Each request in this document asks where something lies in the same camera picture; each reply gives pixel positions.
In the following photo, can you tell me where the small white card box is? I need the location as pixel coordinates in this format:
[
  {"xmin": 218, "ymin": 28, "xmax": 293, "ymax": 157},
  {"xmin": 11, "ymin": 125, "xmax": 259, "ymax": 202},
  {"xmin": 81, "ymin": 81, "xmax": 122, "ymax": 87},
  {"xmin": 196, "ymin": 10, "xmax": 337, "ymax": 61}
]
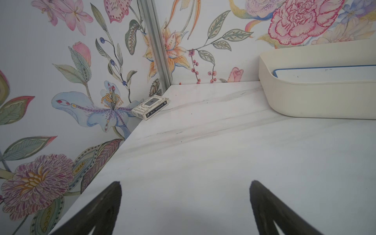
[{"xmin": 132, "ymin": 95, "xmax": 169, "ymax": 120}]

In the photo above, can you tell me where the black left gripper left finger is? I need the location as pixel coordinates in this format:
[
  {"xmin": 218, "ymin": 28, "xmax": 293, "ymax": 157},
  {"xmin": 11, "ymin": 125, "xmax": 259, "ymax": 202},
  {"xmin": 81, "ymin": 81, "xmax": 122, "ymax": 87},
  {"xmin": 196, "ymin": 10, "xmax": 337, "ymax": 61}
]
[{"xmin": 52, "ymin": 181, "xmax": 122, "ymax": 235}]

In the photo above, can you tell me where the blue-framed whiteboard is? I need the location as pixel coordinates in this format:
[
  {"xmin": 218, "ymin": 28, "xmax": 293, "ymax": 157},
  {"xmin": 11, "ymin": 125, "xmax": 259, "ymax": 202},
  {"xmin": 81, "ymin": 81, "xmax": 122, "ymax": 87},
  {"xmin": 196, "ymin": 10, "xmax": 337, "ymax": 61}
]
[{"xmin": 273, "ymin": 65, "xmax": 376, "ymax": 83}]

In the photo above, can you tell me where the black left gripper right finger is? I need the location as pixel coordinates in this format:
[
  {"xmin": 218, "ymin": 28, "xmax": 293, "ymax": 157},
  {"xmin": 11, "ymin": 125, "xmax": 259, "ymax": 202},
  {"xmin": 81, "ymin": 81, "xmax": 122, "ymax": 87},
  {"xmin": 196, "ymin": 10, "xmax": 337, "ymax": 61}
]
[{"xmin": 249, "ymin": 180, "xmax": 322, "ymax": 235}]

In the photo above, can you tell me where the cream plastic storage box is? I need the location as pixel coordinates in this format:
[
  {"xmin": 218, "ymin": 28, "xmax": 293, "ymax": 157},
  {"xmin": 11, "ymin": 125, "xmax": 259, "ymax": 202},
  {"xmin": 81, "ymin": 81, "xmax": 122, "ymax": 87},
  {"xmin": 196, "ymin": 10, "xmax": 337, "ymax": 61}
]
[{"xmin": 258, "ymin": 39, "xmax": 376, "ymax": 119}]

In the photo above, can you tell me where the aluminium corner post left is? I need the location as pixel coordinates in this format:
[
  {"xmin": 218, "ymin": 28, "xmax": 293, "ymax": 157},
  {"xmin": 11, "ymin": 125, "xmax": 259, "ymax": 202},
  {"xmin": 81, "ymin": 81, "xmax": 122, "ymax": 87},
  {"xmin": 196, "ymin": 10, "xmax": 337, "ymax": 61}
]
[{"xmin": 139, "ymin": 0, "xmax": 172, "ymax": 92}]

